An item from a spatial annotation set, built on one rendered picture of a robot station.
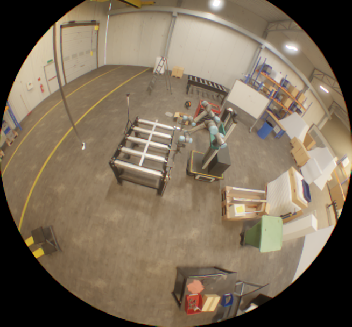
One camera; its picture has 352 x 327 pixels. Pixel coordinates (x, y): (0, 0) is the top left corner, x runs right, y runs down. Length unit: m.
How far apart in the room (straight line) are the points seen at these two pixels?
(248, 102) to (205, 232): 5.44
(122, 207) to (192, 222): 1.53
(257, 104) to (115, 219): 6.57
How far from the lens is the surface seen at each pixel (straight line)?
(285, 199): 3.69
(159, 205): 2.65
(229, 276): 2.41
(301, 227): 3.62
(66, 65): 10.94
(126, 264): 2.74
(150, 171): 1.90
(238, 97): 6.09
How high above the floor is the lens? 2.58
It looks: 49 degrees down
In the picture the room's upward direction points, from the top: 19 degrees clockwise
